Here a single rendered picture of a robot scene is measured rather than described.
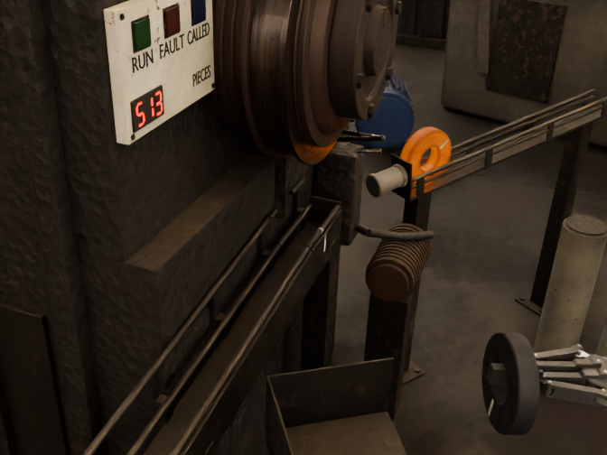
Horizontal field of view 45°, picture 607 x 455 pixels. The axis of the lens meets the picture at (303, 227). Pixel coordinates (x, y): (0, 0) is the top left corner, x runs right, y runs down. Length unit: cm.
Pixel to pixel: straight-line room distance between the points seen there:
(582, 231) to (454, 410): 61
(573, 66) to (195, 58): 303
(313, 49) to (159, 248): 40
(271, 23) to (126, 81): 27
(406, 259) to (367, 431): 68
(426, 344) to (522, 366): 129
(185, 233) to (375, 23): 48
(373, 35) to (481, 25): 283
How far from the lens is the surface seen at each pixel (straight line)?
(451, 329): 247
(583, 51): 397
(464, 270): 279
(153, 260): 111
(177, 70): 111
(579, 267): 211
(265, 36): 115
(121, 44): 98
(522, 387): 111
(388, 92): 353
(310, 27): 117
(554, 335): 223
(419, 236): 183
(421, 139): 184
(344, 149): 167
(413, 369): 227
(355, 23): 120
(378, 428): 121
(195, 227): 119
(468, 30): 415
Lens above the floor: 146
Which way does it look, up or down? 29 degrees down
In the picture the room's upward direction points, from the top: 2 degrees clockwise
